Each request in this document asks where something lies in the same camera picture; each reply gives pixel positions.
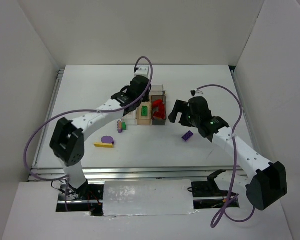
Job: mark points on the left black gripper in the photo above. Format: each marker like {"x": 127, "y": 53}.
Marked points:
{"x": 145, "y": 93}

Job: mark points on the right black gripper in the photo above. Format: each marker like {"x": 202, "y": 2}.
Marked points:
{"x": 181, "y": 110}

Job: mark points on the green rectangular lego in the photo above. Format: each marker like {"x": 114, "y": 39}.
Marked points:
{"x": 144, "y": 111}

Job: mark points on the red rounded lego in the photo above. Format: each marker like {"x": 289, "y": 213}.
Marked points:
{"x": 157, "y": 103}

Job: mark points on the purple rounded lego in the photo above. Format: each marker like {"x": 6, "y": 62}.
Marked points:
{"x": 107, "y": 140}

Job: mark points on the long yellow lego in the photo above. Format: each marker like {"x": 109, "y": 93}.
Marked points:
{"x": 103, "y": 145}

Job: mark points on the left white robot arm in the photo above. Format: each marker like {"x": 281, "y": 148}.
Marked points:
{"x": 69, "y": 136}

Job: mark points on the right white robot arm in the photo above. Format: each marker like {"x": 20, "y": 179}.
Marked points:
{"x": 268, "y": 180}

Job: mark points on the tan translucent container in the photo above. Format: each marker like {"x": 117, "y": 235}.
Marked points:
{"x": 144, "y": 121}

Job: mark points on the small clear container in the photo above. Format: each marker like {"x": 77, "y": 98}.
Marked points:
{"x": 130, "y": 119}

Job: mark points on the long clear container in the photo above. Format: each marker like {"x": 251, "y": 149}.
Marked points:
{"x": 157, "y": 92}

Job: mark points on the purple tan flower lego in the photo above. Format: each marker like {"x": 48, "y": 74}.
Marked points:
{"x": 119, "y": 127}

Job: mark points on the purple rectangular lego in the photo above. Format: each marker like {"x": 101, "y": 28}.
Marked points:
{"x": 189, "y": 134}

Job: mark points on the small green lego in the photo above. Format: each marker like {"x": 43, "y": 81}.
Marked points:
{"x": 123, "y": 126}

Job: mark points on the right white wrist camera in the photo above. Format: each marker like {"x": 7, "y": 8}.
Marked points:
{"x": 196, "y": 93}

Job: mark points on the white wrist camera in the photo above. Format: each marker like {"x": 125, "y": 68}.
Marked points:
{"x": 142, "y": 70}
{"x": 196, "y": 93}

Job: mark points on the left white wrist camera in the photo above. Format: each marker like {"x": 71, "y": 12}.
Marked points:
{"x": 142, "y": 70}

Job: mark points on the left aluminium rail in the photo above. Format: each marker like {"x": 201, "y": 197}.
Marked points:
{"x": 54, "y": 95}

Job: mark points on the aluminium rail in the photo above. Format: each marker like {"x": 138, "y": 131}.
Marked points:
{"x": 157, "y": 173}
{"x": 54, "y": 95}

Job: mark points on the aluminium front rail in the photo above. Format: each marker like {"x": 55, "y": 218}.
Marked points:
{"x": 157, "y": 173}

